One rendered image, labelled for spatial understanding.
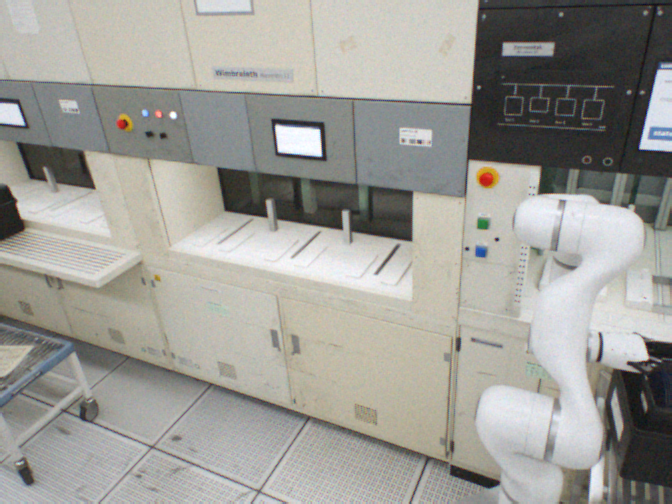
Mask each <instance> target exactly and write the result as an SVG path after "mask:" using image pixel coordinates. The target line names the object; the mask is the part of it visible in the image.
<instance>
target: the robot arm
mask: <svg viewBox="0 0 672 504"><path fill-rule="evenodd" d="M512 226H513V231H514V234H515V236H516V237H517V238H518V239H519V240H520V241H521V242H523V243H524V244H526V245H530V247H533V248H536V249H541V250H548V251H553V257H552V264H551V272H550V279H549V284H547V285H546V286H544V288H543V289H542V290H541V292H540V293H539V295H538V297H537V300H536V303H535V309H534V314H533V320H532V323H531V325H530V328H529V335H528V352H529V354H531V355H534V356H535V358H536V360H537V361H538V363H539V364H541V365H542V368H543V369H544V370H545V371H546V373H547V374H548V376H549V377H551V378H552V379H554V381H555V382H557V385H558V386H559V389H560V393H561V395H560V397H559V398H555V397H550V396H547V395H543V394H539V393H534V392H530V391H527V390H523V389H518V388H517V387H513V386H508V385H495V386H492V387H489V388H488V389H485V390H484V392H483V393H482V394H481V396H480V397H479V398H478V401H477V404H476V408H475V417H474V420H475V426H476V431H477V434H478V436H479V438H480V440H482V442H483V445H484V446H485V448H486V449H487V451H488V452H489V453H490V455H491V456H492V457H493V459H494V461H495V462H497V463H498V465H499V466H500V467H501V468H502V473H501V482H500V489H499V497H498V502H496V503H494V504H560V502H561V496H562V492H563V487H564V475H563V471H561V468H560V466H564V467H567V469H572V470H587V469H590V468H592V467H594V466H596V464H597V463H598V462H599V461H600V460H601V459H602V457H603V453H604V449H605V432H604V427H603V423H602V420H601V417H599V412H598V409H597V407H596V404H595V401H594V398H593V394H592V391H591V387H590V384H589V378H587V372H586V363H593V364H594V363H595V362H598V363H600V364H601V365H604V366H608V367H612V368H616V369H622V370H627V371H632V372H641V373H644V375H646V376H647V375H649V373H652V372H655V371H659V370H669V371H672V359H664V358H662V359H661V360H659V359H657V358H654V357H650V355H648V354H647V350H650V349H653V351H655V352H663V353H672V342H664V341H655V340H654V339H648V337H646V336H645V335H642V334H640V333H637V332H632V333H622V332H598V331H597V330H594V329H589V325H590V319H591V314H592V310H594V306H595V301H596V299H597V296H598V294H599V293H600V292H601V290H602V289H603V288H604V287H605V286H606V284H607V283H608V282H611V281H612V280H613V279H614V278H615V277H617V276H618V275H619V274H621V273H622V272H623V271H626V270H627V269H629V268H630V267H631V266H632V264H633V263H635V262H636V260H637V259H638V258H639V257H640V255H642V253H643V251H644V250H645V246H646V239H647V232H646V228H645V223H644V222H643V220H642V219H640V218H639V217H638V216H637V215H636V214H635V213H634V212H632V211H630V210H628V209H623V208H620V206H615V205H607V204H600V203H599V201H598V200H597V199H595V198H593V197H592V196H590V195H585V194H582V195H564V194H542V195H536V196H533V197H530V198H527V199H525V200H524V201H522V202H521V203H520V205H519V206H518V207H517V209H516V210H515V213H514V216H513V223H512ZM643 361H645V363H644V362H643ZM649 361H652V362H655V363H653V364H648V362H649ZM554 403H555V404H554ZM552 409H554V410H552ZM551 414H553V415H551ZM550 419H551V421H550ZM549 425H550V426H549ZM548 430H549V431H548ZM546 442H547V443H546ZM545 447H546V448H545Z"/></svg>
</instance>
